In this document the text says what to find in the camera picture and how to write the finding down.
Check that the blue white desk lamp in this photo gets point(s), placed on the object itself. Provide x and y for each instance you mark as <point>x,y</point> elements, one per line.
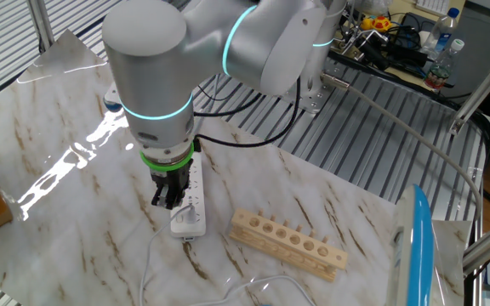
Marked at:
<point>419,255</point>

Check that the aluminium frame post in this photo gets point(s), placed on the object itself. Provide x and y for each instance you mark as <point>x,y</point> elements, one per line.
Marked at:
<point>40,25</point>

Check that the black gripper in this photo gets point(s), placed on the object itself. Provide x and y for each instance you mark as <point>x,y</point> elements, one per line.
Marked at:
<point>170,178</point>

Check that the yellow red toy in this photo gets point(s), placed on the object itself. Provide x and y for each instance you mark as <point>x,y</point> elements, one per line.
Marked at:
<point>377,24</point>

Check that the wooden test tube rack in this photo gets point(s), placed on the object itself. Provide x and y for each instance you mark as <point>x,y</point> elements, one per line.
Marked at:
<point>287,240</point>

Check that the blue capped water bottle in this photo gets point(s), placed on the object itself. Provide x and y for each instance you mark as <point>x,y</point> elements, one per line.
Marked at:
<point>440,34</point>

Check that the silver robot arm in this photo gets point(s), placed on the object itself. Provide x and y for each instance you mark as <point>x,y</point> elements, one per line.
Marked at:
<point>151,72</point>

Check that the white power strip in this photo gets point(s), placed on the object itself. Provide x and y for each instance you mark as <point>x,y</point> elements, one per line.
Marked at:
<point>196,200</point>

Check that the green labelled water bottle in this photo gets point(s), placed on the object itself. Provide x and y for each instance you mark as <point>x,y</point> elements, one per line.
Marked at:
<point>440,68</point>

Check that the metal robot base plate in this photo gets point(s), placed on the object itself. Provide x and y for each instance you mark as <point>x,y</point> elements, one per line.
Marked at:
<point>311,102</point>

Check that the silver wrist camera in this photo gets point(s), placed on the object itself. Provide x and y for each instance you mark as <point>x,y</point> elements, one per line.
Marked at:
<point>112,100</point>

